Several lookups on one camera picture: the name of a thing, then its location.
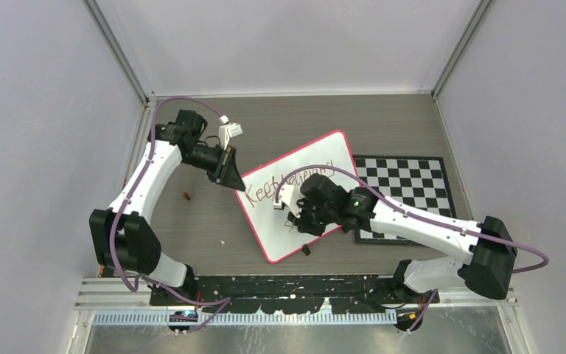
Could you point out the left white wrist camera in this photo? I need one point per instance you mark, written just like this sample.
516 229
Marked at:
227 130

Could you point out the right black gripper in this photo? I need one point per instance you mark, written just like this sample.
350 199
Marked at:
304 224

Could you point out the left black whiteboard foot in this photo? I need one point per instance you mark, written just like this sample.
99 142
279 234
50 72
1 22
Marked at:
306 250

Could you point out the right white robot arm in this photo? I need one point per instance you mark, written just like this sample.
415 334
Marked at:
478 256

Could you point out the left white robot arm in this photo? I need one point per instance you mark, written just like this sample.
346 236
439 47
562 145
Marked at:
121 234

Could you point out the black white checkerboard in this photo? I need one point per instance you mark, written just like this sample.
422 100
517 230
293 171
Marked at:
417 181

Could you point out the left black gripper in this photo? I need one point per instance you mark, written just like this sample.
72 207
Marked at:
230 175

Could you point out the pink framed whiteboard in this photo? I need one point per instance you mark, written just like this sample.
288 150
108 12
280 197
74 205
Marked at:
271 192

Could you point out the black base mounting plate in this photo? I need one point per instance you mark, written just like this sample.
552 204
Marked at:
288 294

